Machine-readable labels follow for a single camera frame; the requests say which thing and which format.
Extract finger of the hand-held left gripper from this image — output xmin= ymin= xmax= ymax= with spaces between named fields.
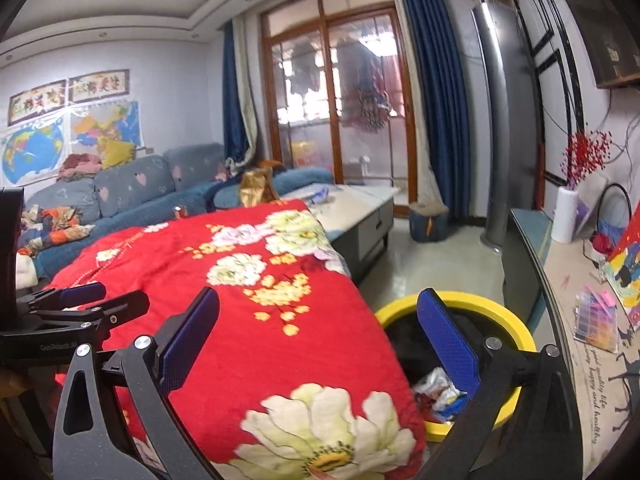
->
xmin=29 ymin=289 xmax=152 ymax=344
xmin=16 ymin=280 xmax=108 ymax=318

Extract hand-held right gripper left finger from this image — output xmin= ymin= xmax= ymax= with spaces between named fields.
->
xmin=51 ymin=286 xmax=227 ymax=480

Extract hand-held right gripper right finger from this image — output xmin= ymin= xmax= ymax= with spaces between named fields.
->
xmin=415 ymin=287 xmax=584 ymax=480

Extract white blue wrapper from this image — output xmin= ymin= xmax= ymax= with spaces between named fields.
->
xmin=412 ymin=367 xmax=471 ymax=423

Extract yellow-rimmed black bin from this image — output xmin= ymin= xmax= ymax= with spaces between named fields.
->
xmin=374 ymin=290 xmax=538 ymax=443

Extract white garment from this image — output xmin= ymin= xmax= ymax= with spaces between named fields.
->
xmin=15 ymin=252 xmax=38 ymax=291

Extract colourful patterned cloth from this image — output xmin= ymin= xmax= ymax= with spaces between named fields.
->
xmin=20 ymin=205 xmax=96 ymax=256

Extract red floral blanket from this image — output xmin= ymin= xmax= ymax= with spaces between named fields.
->
xmin=42 ymin=199 xmax=428 ymax=480

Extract grey heart-print sofa cushion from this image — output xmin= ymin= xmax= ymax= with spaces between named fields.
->
xmin=95 ymin=155 xmax=176 ymax=218
xmin=25 ymin=177 xmax=101 ymax=223
xmin=162 ymin=142 xmax=226 ymax=191

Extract dark television stand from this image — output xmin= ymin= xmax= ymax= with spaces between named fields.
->
xmin=500 ymin=207 xmax=640 ymax=480

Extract blue sofa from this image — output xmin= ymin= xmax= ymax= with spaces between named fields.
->
xmin=17 ymin=142 xmax=335 ymax=281

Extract blue stool with tan top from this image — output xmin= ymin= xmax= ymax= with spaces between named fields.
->
xmin=409 ymin=202 xmax=450 ymax=243

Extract pile of red clothes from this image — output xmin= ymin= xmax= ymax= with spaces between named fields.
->
xmin=56 ymin=152 xmax=103 ymax=183

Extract yellow pillow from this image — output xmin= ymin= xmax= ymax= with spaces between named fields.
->
xmin=101 ymin=139 xmax=137 ymax=170

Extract colourful bead box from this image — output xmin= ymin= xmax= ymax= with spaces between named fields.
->
xmin=572 ymin=285 xmax=621 ymax=353

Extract world map poster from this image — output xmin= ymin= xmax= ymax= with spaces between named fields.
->
xmin=0 ymin=117 xmax=68 ymax=188

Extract white coffee table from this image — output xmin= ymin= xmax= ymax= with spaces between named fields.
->
xmin=282 ymin=184 xmax=403 ymax=281

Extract beige curtain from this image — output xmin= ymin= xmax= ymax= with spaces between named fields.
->
xmin=232 ymin=15 xmax=273 ymax=166
xmin=415 ymin=145 xmax=446 ymax=206

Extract gold gift bag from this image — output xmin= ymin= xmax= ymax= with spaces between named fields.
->
xmin=239 ymin=167 xmax=281 ymax=207

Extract country map poster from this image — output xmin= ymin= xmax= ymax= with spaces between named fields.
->
xmin=70 ymin=101 xmax=146 ymax=153

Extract white vase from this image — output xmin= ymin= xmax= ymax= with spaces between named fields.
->
xmin=550 ymin=186 xmax=581 ymax=245

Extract framed calligraphy poster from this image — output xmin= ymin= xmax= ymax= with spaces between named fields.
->
xmin=7 ymin=80 xmax=67 ymax=127
xmin=68 ymin=69 xmax=131 ymax=103

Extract white picture board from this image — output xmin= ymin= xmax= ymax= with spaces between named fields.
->
xmin=575 ymin=177 xmax=608 ymax=236

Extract yellow box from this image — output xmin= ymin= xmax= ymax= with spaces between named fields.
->
xmin=290 ymin=140 xmax=321 ymax=168

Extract silver tower air conditioner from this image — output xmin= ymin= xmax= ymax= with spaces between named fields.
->
xmin=470 ymin=0 xmax=538 ymax=251

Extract black round hoop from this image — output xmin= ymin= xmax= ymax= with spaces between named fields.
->
xmin=597 ymin=183 xmax=633 ymax=241

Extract red berry branches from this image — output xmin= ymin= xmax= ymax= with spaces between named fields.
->
xmin=562 ymin=130 xmax=613 ymax=191

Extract blue curtain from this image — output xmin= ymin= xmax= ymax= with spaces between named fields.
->
xmin=392 ymin=0 xmax=473 ymax=221
xmin=222 ymin=20 xmax=258 ymax=171

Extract hanging clothes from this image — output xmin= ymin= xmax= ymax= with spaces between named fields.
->
xmin=345 ymin=35 xmax=396 ymax=133

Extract wooden glass sliding door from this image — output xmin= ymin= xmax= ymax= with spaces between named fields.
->
xmin=260 ymin=0 xmax=418 ymax=218

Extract wall-mounted television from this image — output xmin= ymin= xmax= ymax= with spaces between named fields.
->
xmin=542 ymin=0 xmax=640 ymax=88

